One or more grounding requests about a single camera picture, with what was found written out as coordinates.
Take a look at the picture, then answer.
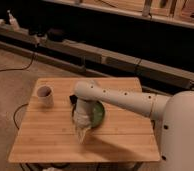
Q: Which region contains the black rectangular block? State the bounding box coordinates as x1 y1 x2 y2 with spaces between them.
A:
69 95 77 104

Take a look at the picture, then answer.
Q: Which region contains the black floor cable left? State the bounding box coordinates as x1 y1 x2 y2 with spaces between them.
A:
12 102 29 130

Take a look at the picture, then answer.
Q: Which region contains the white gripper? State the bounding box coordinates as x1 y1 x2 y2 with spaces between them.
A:
73 99 94 143

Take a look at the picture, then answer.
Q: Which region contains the dark round object on ledge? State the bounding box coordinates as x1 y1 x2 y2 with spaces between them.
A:
47 29 65 42

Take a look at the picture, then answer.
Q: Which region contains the white ceramic cup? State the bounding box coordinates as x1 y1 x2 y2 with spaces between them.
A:
36 86 53 107

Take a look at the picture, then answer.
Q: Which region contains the white spray bottle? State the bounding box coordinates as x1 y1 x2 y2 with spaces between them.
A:
7 11 20 31

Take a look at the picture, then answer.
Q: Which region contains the black cable on floor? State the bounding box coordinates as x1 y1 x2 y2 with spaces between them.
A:
0 43 38 75

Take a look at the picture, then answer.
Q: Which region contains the green glass bowl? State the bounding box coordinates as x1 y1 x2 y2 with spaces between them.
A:
90 101 105 128

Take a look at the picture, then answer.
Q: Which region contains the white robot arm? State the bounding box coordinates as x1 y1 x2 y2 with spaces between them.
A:
74 80 194 171

